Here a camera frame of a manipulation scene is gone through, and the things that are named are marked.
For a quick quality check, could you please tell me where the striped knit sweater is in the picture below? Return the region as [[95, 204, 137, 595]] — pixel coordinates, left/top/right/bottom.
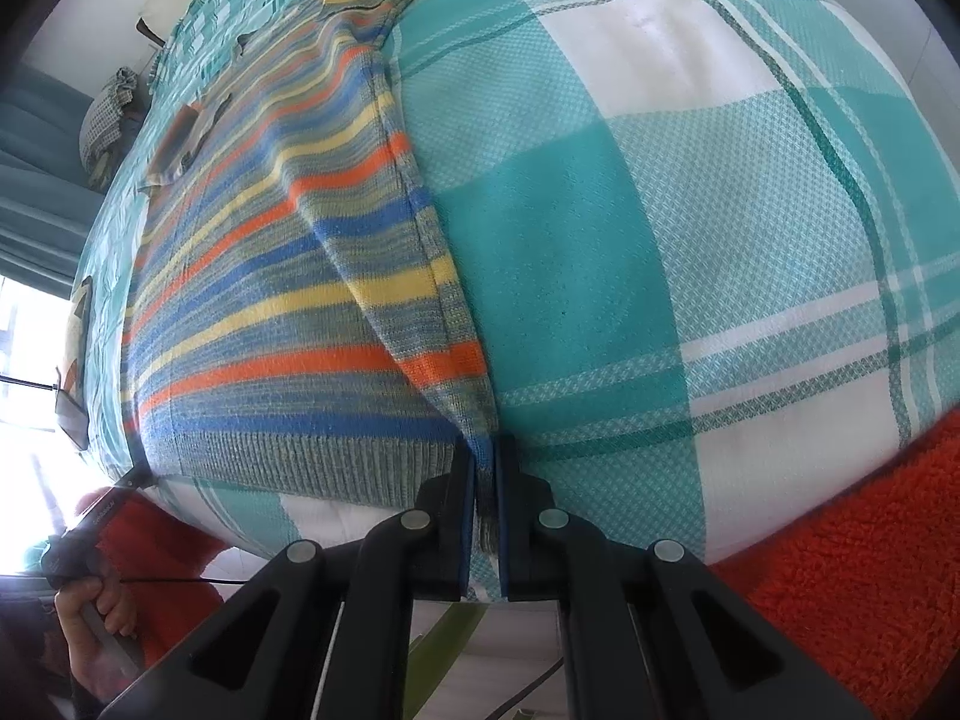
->
[[121, 0, 496, 551]]

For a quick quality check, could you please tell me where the person left hand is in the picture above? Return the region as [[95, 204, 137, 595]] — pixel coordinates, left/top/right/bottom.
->
[[55, 571, 137, 704]]

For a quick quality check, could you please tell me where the black smartphone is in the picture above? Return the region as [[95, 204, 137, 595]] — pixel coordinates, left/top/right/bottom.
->
[[55, 361, 89, 450]]

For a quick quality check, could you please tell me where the green chair leg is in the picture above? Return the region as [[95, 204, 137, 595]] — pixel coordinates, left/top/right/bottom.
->
[[402, 601, 488, 720]]

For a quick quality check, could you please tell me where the patterned cream pillow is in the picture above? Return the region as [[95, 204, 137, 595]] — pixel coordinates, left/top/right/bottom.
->
[[60, 277, 93, 410]]

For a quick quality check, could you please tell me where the blue curtain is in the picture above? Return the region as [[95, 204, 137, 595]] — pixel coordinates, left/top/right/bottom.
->
[[0, 64, 104, 299]]

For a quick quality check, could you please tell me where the folded checkered blanket pile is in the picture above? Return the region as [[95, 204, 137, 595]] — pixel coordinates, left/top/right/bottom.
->
[[78, 67, 149, 193]]

